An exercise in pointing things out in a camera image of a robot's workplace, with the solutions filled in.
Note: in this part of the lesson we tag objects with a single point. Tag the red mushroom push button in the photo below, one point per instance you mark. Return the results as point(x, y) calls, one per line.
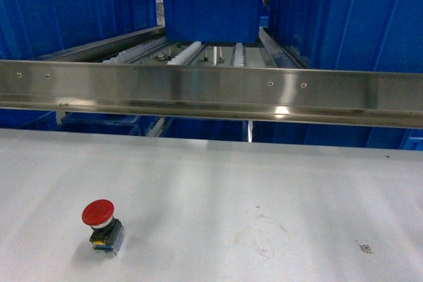
point(108, 231)

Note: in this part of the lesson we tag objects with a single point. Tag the white roller track right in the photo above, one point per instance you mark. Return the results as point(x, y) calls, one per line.
point(238, 55)

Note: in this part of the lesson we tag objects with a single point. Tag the white roller track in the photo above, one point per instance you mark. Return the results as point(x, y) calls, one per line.
point(186, 54)
point(238, 55)

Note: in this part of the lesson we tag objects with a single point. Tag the small blue bin centre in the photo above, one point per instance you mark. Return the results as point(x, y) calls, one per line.
point(222, 21)

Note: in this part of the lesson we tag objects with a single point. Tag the large blue bin right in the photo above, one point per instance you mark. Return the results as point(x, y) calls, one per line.
point(353, 35)

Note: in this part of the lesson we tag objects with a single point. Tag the large blue bin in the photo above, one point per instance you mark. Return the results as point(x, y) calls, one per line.
point(353, 35)
point(32, 28)

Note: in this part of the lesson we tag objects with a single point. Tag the small QR code sticker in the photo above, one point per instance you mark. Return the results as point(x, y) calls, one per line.
point(365, 248)

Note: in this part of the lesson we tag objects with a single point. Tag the large blue bin left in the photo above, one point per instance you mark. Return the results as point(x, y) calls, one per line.
point(32, 28)

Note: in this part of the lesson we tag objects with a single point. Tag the stainless steel shelf rail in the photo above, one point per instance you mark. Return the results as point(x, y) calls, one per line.
point(233, 93)

